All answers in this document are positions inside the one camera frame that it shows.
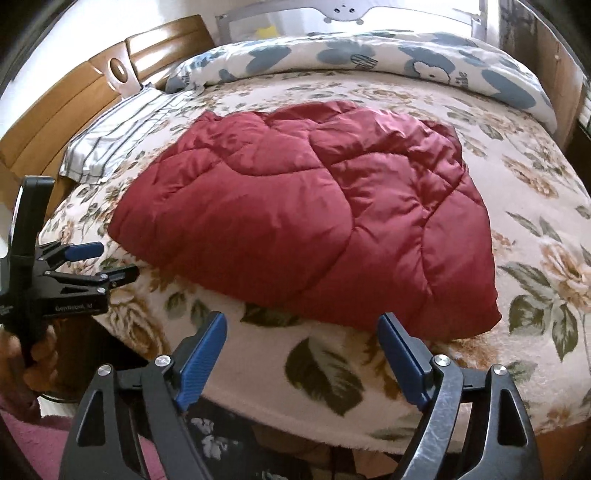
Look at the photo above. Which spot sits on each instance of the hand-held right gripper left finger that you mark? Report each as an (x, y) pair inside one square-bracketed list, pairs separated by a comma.
[(203, 355)]

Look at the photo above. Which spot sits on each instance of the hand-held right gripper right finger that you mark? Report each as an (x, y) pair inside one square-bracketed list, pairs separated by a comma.
[(404, 360)]

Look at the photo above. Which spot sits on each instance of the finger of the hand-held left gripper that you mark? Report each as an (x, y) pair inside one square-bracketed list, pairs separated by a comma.
[(120, 275), (83, 251)]

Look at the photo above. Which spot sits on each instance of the red puffer jacket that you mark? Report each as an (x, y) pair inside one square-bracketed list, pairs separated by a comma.
[(300, 207)]

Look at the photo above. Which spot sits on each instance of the person's left hand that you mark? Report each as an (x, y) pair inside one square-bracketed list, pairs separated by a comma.
[(44, 355)]

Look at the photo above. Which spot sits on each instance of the floral fleece blanket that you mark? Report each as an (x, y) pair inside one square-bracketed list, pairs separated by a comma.
[(277, 341)]

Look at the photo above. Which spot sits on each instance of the dark floral bedsheet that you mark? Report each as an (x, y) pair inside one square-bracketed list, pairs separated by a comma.
[(217, 438)]

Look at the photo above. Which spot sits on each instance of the striped pillow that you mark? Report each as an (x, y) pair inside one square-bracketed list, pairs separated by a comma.
[(106, 134)]

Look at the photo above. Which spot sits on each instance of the wooden headboard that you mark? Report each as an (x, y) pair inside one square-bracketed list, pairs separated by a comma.
[(60, 106)]

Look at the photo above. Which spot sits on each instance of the pink fleece clothing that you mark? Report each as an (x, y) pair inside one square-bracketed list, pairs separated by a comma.
[(27, 438)]

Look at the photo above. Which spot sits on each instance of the blue and white printed quilt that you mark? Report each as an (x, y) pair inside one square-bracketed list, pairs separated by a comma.
[(392, 50)]

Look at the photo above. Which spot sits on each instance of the wooden cabinet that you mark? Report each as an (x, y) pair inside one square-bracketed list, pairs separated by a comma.
[(554, 69)]

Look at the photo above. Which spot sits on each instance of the grey bed rail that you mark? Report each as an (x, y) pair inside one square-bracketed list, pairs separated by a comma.
[(341, 9)]

